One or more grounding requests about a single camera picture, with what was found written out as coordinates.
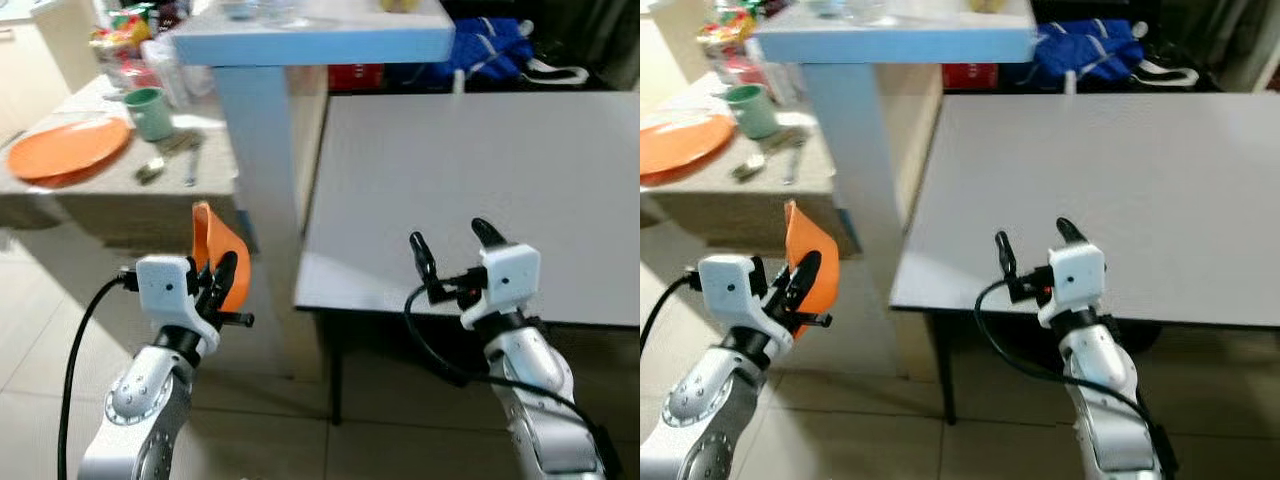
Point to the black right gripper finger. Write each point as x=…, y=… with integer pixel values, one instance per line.
x=1070, y=232
x=423, y=257
x=1006, y=257
x=488, y=233

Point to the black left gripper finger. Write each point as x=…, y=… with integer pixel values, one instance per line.
x=225, y=275
x=808, y=275

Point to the orange plastic plate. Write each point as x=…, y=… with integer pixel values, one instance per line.
x=685, y=145
x=805, y=235
x=65, y=148
x=213, y=238

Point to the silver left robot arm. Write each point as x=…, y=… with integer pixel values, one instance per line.
x=700, y=400
x=140, y=400

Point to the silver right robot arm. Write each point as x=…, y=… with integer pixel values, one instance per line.
x=1105, y=390
x=535, y=390

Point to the grey table with black legs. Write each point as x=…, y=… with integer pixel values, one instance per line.
x=470, y=180
x=1080, y=180

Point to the low grey side table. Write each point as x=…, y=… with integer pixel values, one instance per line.
x=720, y=205
x=100, y=200

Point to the metal fork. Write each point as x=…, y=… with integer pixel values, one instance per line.
x=191, y=165
x=792, y=163

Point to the tall white table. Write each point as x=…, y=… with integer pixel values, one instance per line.
x=265, y=150
x=850, y=150

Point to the green mug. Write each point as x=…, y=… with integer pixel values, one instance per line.
x=755, y=112
x=150, y=115

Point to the black and white shoe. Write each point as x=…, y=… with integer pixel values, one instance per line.
x=1165, y=72
x=555, y=72

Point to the blue cloth with white stripes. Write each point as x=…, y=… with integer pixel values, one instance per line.
x=490, y=50
x=1085, y=52

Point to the red box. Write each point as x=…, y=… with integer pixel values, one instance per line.
x=355, y=77
x=968, y=76

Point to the clear plastic bottle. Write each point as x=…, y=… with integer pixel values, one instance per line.
x=165, y=72

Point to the yellow object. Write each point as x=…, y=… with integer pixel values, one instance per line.
x=398, y=5
x=988, y=5

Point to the colourful snack package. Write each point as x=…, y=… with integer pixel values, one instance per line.
x=728, y=32
x=120, y=35

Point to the clear glass bowl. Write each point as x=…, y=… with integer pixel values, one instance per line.
x=260, y=10
x=848, y=9

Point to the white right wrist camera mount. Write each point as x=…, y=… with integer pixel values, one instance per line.
x=1078, y=275
x=512, y=275

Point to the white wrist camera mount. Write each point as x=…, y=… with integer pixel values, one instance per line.
x=730, y=285
x=1078, y=275
x=165, y=285
x=512, y=275

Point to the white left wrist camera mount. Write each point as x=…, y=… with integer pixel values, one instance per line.
x=730, y=285
x=165, y=285

